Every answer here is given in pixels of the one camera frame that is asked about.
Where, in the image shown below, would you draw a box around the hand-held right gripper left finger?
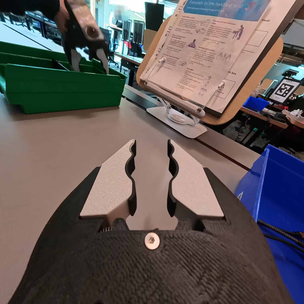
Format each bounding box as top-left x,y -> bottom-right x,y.
80,139 -> 137,225

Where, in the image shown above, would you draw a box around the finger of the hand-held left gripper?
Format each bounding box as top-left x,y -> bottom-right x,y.
70,48 -> 82,72
96,49 -> 110,75

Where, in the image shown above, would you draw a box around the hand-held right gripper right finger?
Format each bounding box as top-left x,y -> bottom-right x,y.
167,139 -> 225,219

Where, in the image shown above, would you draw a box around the green plastic bin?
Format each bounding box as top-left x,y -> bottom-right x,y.
0,40 -> 128,115

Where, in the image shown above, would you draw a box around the person's left hand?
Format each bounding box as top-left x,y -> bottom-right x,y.
55,0 -> 69,32

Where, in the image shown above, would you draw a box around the computer monitor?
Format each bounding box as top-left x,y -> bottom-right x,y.
122,20 -> 132,41
133,20 -> 145,45

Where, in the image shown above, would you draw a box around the black tall panel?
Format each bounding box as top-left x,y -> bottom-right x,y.
145,2 -> 165,31

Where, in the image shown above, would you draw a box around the blue plastic bin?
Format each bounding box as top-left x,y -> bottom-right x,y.
235,144 -> 304,304

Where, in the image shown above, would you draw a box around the long wooden work table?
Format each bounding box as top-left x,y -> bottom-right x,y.
240,107 -> 304,130

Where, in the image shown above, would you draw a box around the instruction sheet with blue header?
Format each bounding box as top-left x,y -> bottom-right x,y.
140,0 -> 272,101

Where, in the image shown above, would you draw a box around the small blue bin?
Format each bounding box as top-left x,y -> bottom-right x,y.
243,96 -> 270,112

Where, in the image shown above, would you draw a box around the wooden document stand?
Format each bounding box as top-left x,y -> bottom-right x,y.
136,0 -> 297,139

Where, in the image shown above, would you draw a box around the black white tag sign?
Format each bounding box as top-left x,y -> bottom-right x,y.
268,78 -> 302,104

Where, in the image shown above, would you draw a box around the braided cable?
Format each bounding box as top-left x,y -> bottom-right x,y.
257,218 -> 304,246

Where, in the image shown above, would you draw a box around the thin black cable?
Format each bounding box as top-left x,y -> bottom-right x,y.
263,234 -> 304,253

